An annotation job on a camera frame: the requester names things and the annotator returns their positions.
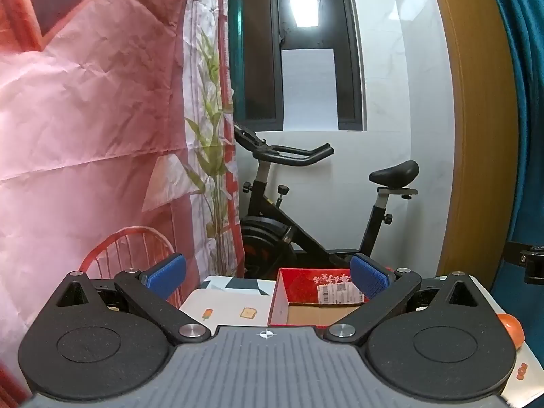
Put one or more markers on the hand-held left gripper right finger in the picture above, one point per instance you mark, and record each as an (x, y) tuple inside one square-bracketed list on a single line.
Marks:
[(369, 279)]

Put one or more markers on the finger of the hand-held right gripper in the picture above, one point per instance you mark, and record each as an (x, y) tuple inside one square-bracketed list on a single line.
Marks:
[(522, 254)]

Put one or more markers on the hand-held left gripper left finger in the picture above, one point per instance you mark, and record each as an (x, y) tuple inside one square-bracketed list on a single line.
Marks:
[(165, 274)]

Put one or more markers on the red strawberry print cardboard box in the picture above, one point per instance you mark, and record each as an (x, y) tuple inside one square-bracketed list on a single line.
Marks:
[(297, 282)]

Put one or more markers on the orange rounded object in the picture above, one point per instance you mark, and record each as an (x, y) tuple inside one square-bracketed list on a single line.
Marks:
[(512, 329)]

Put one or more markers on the white cartoon print tablecloth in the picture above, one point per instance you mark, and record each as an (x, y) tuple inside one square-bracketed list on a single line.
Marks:
[(225, 304)]

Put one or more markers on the black exercise bike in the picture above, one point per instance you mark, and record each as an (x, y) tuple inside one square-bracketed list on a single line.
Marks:
[(272, 229)]

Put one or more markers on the teal curtain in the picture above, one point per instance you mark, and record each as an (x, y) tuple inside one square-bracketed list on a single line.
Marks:
[(527, 93)]

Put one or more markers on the white sheet on window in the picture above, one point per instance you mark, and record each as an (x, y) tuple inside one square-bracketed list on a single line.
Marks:
[(309, 89)]

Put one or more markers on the dark framed window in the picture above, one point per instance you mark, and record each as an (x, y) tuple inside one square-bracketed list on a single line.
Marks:
[(255, 51)]

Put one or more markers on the wooden door frame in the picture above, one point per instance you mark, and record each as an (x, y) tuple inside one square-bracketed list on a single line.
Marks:
[(476, 136)]

